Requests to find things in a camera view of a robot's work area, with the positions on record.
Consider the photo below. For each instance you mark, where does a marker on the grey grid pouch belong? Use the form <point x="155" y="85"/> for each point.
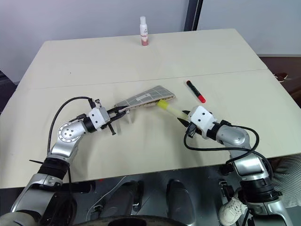
<point x="150" y="95"/>

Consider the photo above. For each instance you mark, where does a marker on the dark vertical post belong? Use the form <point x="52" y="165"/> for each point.
<point x="191" y="14"/>

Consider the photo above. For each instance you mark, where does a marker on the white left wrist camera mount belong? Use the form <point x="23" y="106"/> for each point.
<point x="97" y="118"/>

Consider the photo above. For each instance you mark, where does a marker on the brown and white shoe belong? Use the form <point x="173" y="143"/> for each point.
<point x="281" y="76"/>

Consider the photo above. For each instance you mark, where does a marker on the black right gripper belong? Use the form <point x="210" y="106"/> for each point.
<point x="191" y="130"/>

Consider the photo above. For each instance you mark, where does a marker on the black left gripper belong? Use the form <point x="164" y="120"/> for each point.
<point x="112" y="117"/>

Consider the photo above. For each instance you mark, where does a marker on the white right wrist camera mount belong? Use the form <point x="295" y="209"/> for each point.
<point x="201" y="116"/>

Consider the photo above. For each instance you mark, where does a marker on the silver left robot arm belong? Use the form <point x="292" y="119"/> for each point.
<point x="67" y="134"/>

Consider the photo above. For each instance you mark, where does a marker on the dark rounded shape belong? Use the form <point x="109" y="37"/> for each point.
<point x="179" y="200"/>

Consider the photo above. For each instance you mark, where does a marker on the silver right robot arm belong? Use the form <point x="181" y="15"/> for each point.
<point x="235" y="136"/>

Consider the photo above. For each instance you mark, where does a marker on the red marker with black cap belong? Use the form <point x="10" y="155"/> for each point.
<point x="196" y="91"/>

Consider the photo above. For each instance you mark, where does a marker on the white spray bottle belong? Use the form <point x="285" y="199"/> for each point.
<point x="144" y="30"/>

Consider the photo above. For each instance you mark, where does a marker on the light trouser leg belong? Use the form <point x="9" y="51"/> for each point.
<point x="289" y="171"/>

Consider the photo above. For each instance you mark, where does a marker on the white sneaker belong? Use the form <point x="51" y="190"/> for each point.
<point x="231" y="210"/>

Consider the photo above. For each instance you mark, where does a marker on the yellow highlighter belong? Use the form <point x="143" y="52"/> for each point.
<point x="168" y="107"/>

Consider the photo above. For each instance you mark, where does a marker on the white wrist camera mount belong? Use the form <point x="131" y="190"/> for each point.
<point x="201" y="116"/>
<point x="97" y="118"/>

